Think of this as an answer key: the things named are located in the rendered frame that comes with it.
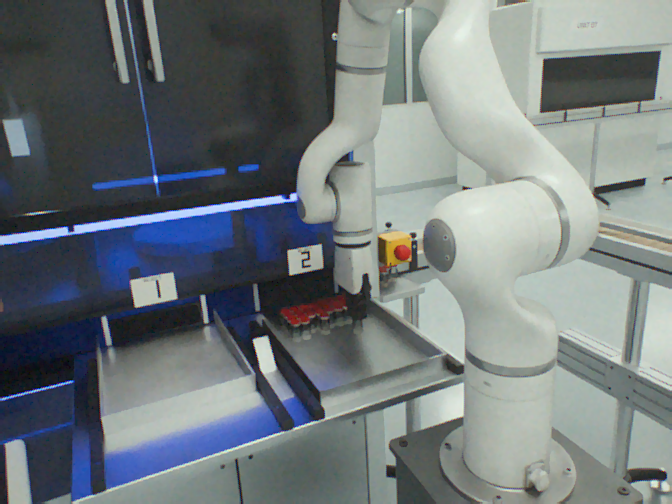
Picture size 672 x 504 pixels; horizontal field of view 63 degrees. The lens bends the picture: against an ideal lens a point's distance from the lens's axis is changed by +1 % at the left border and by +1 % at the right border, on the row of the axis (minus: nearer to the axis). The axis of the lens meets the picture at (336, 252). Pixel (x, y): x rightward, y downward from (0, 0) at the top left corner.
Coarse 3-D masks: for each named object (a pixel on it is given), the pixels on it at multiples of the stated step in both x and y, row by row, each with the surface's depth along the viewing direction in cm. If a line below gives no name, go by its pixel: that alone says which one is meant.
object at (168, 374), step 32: (128, 352) 116; (160, 352) 115; (192, 352) 115; (224, 352) 114; (128, 384) 104; (160, 384) 103; (192, 384) 102; (224, 384) 96; (128, 416) 90; (160, 416) 93
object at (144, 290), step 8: (136, 280) 111; (144, 280) 111; (152, 280) 112; (160, 280) 113; (168, 280) 113; (136, 288) 111; (144, 288) 112; (152, 288) 112; (160, 288) 113; (168, 288) 114; (136, 296) 111; (144, 296) 112; (152, 296) 113; (168, 296) 114; (176, 296) 115; (136, 304) 112; (144, 304) 113
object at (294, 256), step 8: (304, 248) 125; (312, 248) 125; (320, 248) 126; (288, 256) 123; (296, 256) 124; (304, 256) 125; (312, 256) 126; (320, 256) 127; (296, 264) 125; (304, 264) 126; (312, 264) 127; (320, 264) 127; (296, 272) 125
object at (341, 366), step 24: (384, 312) 122; (312, 336) 118; (336, 336) 118; (360, 336) 117; (384, 336) 116; (408, 336) 113; (288, 360) 107; (312, 360) 108; (336, 360) 108; (360, 360) 107; (384, 360) 107; (408, 360) 106; (432, 360) 100; (312, 384) 95; (336, 384) 99; (360, 384) 95; (384, 384) 97
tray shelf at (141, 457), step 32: (256, 320) 128; (96, 352) 118; (448, 352) 109; (288, 384) 101; (416, 384) 98; (448, 384) 100; (192, 416) 93; (224, 416) 92; (256, 416) 92; (352, 416) 92; (128, 448) 86; (160, 448) 85; (192, 448) 85; (224, 448) 84; (256, 448) 86; (128, 480) 79; (160, 480) 80
